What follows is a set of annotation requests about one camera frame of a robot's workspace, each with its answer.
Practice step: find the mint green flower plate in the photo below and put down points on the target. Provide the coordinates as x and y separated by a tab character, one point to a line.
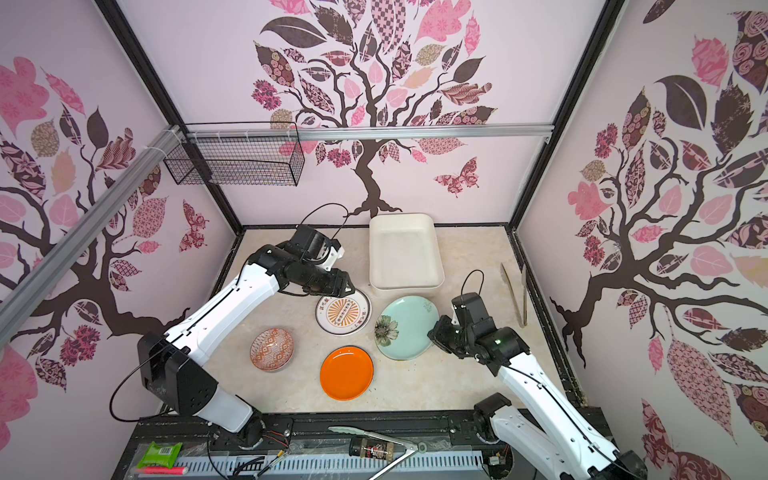
401	331

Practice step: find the white plate orange sunburst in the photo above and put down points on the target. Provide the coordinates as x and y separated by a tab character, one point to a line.
343	316

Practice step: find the white plastic bin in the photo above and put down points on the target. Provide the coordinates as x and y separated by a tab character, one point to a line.
404	254

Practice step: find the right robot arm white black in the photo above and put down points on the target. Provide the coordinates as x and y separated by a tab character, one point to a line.
561	443

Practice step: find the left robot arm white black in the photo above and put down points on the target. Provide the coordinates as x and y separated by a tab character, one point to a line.
171	364

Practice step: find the wooden tongs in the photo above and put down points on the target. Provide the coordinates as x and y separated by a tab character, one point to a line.
516	280

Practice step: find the red patterned bowl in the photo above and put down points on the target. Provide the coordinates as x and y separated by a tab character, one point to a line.
272	349

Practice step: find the light green plastic tongs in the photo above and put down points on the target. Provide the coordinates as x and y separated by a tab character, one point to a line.
404	449

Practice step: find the small brown bottle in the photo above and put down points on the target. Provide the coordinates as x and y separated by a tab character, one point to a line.
368	448

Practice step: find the green snack packet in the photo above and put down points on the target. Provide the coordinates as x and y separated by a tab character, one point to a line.
160	455

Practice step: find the pink marker pen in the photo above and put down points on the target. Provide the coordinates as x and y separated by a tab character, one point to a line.
159	470

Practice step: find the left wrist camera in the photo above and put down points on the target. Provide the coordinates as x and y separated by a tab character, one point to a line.
334	253

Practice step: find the black wire basket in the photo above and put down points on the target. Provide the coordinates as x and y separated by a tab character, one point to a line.
260	153

